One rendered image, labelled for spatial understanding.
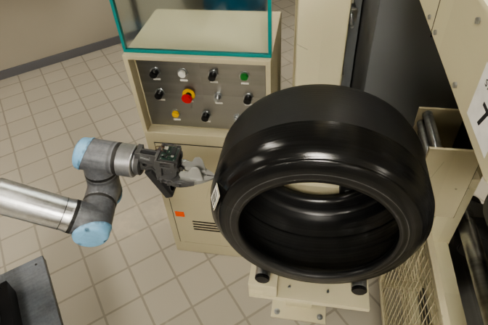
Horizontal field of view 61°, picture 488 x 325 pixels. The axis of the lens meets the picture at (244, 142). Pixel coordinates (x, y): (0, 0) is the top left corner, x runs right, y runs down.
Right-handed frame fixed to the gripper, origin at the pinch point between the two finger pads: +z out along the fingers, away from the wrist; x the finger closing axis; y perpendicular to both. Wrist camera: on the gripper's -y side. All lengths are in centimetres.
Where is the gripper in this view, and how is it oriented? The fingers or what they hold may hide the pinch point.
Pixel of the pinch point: (210, 178)
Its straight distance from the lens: 111.4
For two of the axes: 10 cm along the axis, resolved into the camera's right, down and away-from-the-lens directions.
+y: 0.5, -7.3, -6.9
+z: 9.9, 1.5, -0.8
